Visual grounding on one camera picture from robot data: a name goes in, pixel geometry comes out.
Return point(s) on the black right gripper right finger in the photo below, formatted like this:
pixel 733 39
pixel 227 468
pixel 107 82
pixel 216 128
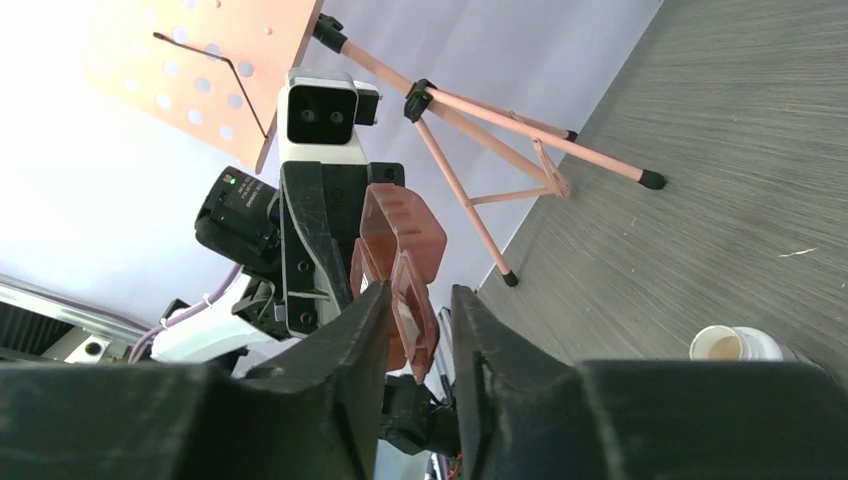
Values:
pixel 523 414

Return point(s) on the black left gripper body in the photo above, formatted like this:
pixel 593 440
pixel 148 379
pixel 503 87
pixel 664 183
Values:
pixel 320 208

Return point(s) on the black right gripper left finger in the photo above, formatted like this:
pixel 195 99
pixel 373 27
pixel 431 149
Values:
pixel 312 412

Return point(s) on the brown translucent pill container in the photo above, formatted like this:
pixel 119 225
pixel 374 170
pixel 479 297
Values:
pixel 402 242

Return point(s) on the white capped pill bottle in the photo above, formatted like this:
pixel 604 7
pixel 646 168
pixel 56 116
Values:
pixel 726 343

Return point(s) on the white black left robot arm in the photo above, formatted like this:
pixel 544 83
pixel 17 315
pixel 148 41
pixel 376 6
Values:
pixel 235 217

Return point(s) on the pink music stand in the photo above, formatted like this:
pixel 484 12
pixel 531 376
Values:
pixel 227 73

